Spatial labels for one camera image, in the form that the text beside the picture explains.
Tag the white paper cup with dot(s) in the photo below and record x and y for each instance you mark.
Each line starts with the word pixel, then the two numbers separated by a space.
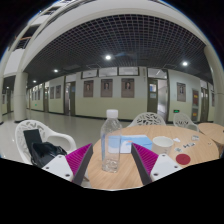
pixel 162 145

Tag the black flat tablet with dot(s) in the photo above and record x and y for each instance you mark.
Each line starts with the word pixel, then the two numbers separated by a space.
pixel 32 138

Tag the clear plastic water bottle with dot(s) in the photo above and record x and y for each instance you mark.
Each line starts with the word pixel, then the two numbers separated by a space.
pixel 111 146

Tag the round wooden side table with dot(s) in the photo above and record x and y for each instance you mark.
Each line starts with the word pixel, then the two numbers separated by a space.
pixel 213 131

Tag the round ceiling lights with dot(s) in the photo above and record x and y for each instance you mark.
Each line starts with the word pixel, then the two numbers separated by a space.
pixel 108 57

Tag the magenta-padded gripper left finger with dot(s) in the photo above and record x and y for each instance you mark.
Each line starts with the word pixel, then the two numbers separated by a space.
pixel 78 160

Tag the framed wall pictures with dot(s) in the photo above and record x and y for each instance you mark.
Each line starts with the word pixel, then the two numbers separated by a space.
pixel 127 88

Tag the small clear plastic wrapper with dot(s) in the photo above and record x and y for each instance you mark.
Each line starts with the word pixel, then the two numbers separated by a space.
pixel 189 145
pixel 195 137

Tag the flat round red coaster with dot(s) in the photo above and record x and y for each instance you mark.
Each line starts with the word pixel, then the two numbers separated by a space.
pixel 183 159

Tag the small white paper scrap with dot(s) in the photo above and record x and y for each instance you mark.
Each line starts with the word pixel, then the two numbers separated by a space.
pixel 177 140

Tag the white plastic lattice chair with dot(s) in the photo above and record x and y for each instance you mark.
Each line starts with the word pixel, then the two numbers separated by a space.
pixel 147 119
pixel 53 135
pixel 184 120

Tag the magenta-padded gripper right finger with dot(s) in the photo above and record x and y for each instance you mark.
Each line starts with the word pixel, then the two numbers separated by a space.
pixel 146 159

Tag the black bag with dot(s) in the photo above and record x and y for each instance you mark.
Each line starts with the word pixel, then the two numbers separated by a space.
pixel 46 153

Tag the green exit sign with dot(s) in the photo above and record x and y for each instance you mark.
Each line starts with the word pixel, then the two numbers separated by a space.
pixel 176 111

